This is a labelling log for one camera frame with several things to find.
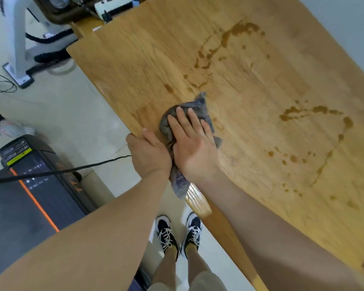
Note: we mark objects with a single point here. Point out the person's right hand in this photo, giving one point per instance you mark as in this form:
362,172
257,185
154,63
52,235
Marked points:
195,151

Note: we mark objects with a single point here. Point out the person's left hand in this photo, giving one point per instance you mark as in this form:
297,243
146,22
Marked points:
150,156

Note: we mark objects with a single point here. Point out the grey striped cleaning cloth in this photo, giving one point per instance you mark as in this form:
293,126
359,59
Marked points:
166,127

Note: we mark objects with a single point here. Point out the person's right forearm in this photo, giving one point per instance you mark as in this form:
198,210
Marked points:
276,245

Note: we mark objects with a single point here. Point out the person's left forearm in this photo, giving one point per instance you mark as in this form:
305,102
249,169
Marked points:
94,239

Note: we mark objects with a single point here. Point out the person's left shoe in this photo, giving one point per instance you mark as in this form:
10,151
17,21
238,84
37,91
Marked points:
165,233

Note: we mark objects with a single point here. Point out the person's shoe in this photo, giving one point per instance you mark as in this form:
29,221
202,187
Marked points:
193,230
165,233
12,128

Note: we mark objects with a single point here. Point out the person's right shoe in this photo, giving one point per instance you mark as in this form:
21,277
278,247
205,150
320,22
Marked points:
193,230

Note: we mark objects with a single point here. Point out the person's right leg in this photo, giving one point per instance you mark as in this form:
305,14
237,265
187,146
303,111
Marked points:
198,260

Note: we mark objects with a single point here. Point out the person's leg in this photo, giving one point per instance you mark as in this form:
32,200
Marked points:
165,269
198,260

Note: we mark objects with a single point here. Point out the person's left leg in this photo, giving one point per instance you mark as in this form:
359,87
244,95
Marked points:
165,269

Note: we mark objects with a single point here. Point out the wooden table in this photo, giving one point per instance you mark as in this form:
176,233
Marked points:
261,103

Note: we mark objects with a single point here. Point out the black treadmill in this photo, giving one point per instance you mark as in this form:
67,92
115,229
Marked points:
18,215

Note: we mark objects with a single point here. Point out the white water pump dispenser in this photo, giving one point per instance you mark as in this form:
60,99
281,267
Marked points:
115,6

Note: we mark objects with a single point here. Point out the dark brown tray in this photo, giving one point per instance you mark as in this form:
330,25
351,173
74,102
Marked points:
57,15

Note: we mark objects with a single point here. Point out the clear round case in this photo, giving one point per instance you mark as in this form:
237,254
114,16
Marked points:
58,2

